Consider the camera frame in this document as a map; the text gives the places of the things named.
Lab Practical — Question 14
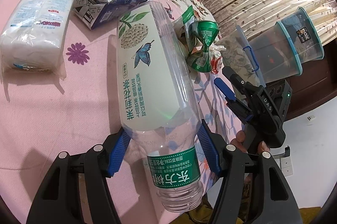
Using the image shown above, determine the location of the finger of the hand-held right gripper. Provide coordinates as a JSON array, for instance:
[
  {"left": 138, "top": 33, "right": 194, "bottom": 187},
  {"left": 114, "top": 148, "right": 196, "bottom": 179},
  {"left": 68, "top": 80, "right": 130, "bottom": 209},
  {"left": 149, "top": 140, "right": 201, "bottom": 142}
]
[
  {"left": 214, "top": 78, "right": 253, "bottom": 123},
  {"left": 222, "top": 66, "right": 261, "bottom": 98}
]

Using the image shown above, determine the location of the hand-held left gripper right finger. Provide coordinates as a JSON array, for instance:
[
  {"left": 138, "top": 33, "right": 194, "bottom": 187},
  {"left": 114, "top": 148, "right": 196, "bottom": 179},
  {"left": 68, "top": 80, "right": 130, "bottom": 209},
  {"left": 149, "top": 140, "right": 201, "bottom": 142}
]
[{"left": 197, "top": 124, "right": 303, "bottom": 224}]

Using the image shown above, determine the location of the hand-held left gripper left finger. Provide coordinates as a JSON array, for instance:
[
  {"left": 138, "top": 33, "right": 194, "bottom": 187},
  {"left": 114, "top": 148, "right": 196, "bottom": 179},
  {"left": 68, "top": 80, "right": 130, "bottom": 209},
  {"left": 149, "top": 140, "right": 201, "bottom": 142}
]
[{"left": 26, "top": 128, "right": 132, "bottom": 224}]

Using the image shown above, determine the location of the clear storage bin blue latch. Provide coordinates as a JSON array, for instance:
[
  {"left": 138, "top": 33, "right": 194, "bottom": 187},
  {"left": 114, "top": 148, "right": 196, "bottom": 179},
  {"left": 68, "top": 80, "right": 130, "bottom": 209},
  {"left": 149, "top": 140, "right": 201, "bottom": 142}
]
[{"left": 217, "top": 25, "right": 266, "bottom": 87}]

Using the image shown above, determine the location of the clear plastic bottle green label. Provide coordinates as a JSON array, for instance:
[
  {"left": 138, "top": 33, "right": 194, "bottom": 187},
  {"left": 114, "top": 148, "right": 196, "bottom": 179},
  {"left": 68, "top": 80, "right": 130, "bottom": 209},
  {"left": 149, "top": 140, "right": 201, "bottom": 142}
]
[{"left": 116, "top": 1, "right": 204, "bottom": 212}]

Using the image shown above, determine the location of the green white plastic wrapper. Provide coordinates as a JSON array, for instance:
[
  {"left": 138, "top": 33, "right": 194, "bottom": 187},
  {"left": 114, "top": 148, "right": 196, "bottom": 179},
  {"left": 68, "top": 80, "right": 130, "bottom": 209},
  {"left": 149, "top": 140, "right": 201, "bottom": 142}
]
[{"left": 182, "top": 6, "right": 197, "bottom": 50}]

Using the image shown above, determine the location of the person's right hand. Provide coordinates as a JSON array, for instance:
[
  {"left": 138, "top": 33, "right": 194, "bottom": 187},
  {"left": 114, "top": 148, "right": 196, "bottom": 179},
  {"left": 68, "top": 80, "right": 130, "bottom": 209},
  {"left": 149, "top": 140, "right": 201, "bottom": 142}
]
[{"left": 235, "top": 130, "right": 270, "bottom": 154}]

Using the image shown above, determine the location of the crumpled white red wrapper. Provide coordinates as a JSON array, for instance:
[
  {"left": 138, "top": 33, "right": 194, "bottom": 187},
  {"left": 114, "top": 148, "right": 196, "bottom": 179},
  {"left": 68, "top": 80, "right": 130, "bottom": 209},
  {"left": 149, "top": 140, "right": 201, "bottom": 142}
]
[{"left": 208, "top": 45, "right": 227, "bottom": 74}]

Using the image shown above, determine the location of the clear round container teal rim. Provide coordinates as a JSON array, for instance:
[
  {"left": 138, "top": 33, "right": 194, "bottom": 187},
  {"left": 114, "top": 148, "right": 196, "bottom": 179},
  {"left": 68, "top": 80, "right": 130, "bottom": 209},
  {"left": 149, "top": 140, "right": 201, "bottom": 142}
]
[{"left": 249, "top": 21, "right": 303, "bottom": 85}]

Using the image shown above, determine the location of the dark wooden cabinet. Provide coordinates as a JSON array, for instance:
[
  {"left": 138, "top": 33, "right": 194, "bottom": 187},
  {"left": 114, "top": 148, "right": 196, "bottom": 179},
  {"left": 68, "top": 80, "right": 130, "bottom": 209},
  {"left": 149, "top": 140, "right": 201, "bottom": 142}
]
[{"left": 284, "top": 42, "right": 337, "bottom": 121}]

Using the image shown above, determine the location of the pink printed bedsheet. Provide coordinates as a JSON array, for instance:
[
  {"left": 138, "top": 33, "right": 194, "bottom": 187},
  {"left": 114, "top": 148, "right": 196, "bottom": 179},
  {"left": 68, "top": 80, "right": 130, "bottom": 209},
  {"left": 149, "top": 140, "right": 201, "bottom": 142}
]
[{"left": 0, "top": 0, "right": 245, "bottom": 224}]

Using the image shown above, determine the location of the crushed green can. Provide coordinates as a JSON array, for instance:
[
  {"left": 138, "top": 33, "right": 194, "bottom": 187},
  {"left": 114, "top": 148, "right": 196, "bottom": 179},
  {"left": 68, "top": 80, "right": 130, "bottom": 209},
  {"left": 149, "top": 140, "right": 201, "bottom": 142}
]
[{"left": 187, "top": 20, "right": 219, "bottom": 73}]

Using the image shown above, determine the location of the clear container with dark label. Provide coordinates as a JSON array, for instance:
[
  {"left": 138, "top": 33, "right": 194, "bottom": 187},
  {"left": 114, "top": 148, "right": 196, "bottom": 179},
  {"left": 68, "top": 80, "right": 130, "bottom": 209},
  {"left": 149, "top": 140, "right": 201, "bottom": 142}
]
[{"left": 279, "top": 6, "right": 324, "bottom": 63}]

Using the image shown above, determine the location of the blue white drink carton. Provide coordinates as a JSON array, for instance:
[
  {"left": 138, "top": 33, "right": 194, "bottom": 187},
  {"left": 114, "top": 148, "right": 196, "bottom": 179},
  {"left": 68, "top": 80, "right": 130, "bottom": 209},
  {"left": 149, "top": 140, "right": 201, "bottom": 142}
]
[{"left": 72, "top": 0, "right": 152, "bottom": 30}]

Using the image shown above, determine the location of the white tissue pack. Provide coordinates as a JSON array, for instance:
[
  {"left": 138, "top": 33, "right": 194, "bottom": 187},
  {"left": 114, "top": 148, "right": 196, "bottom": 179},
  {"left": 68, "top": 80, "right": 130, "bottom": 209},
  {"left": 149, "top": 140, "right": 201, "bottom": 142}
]
[{"left": 0, "top": 0, "right": 79, "bottom": 74}]

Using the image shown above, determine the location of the white wall socket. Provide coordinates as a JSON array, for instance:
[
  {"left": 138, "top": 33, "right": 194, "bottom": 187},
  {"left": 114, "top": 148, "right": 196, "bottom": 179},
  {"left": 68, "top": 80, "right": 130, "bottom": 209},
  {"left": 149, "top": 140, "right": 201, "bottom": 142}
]
[{"left": 280, "top": 155, "right": 294, "bottom": 177}]

